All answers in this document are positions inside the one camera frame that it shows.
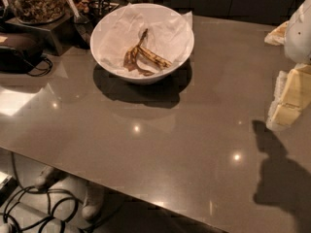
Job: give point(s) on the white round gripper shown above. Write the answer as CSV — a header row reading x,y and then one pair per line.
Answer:
x,y
299,33

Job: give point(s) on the black device with cable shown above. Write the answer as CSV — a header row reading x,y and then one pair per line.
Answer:
x,y
22,53

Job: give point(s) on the white ceramic bowl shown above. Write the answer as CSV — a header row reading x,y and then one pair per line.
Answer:
x,y
110,62

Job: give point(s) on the black wire basket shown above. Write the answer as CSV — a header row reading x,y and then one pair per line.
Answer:
x,y
100,8

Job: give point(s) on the brown banana peel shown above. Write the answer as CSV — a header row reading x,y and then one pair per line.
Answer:
x,y
130,60

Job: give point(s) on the glass jar of nuts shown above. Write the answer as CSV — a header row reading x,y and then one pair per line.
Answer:
x,y
37,11

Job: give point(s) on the metal scoop with tag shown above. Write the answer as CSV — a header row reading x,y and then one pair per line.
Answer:
x,y
82,24

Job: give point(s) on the white paper napkin liner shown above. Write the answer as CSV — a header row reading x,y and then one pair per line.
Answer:
x,y
168,36

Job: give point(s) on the dark metal stand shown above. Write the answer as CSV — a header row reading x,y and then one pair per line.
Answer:
x,y
58,36

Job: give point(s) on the white table leg foot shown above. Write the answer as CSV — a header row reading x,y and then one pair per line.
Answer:
x,y
94,197

